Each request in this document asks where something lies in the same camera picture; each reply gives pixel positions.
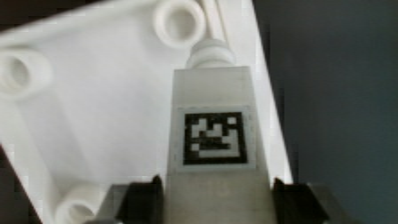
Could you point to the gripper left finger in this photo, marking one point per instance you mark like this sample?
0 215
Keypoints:
132 204

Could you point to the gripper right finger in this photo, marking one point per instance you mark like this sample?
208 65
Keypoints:
306 204

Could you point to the white table leg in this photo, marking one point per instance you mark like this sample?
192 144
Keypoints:
217 177

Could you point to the white square tabletop tray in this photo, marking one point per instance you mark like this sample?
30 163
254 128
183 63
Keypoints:
87 66

